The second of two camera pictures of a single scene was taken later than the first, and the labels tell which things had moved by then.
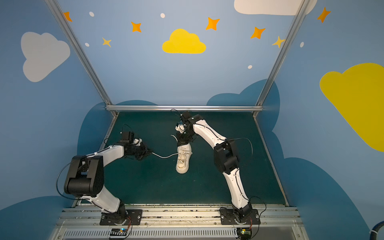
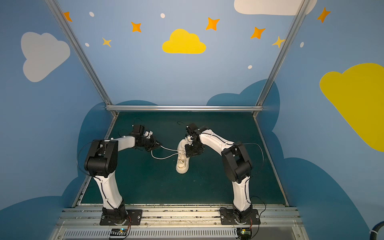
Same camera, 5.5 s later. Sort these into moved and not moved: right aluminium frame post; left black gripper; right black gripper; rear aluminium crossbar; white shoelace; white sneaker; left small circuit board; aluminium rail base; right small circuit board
Moved: right black gripper; white shoelace; left black gripper
Not moved: left small circuit board; right aluminium frame post; white sneaker; aluminium rail base; rear aluminium crossbar; right small circuit board
